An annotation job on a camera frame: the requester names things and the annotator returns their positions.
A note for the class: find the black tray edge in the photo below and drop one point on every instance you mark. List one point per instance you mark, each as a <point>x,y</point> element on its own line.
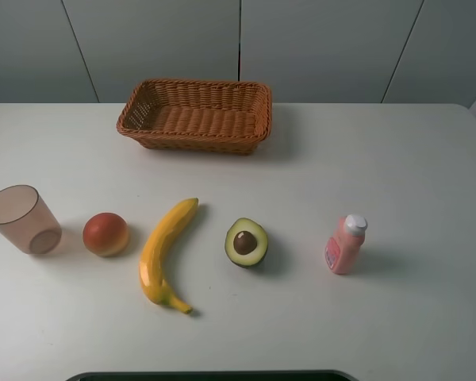
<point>217,375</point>

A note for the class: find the halved avocado with pit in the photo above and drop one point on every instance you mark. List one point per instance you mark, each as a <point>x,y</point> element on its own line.
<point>246,243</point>

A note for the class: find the translucent brown plastic cup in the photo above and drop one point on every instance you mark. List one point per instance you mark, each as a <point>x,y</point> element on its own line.
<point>27,222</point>

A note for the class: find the red orange peach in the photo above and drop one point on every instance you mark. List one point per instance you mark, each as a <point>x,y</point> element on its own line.
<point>106,234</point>

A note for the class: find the yellow banana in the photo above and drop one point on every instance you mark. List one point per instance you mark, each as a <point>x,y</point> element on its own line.
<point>153,281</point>

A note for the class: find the brown wicker basket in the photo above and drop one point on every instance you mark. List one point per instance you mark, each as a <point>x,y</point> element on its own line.
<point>206,116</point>

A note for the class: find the pink bottle white cap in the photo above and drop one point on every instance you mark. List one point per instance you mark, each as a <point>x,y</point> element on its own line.
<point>342,248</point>

